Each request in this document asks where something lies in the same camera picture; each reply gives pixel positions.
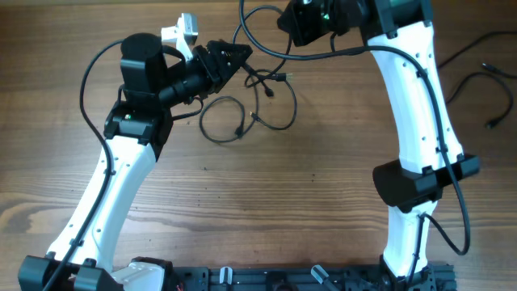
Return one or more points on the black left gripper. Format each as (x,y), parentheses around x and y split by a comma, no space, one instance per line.
(222,72)

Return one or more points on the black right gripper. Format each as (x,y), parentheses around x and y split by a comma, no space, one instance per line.
(299,28)

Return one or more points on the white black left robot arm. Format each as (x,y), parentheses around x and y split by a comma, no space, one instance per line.
(156,78)

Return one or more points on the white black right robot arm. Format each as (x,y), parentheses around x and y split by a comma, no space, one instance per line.
(400,36)

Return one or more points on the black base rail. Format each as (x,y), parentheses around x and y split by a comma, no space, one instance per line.
(355,277)

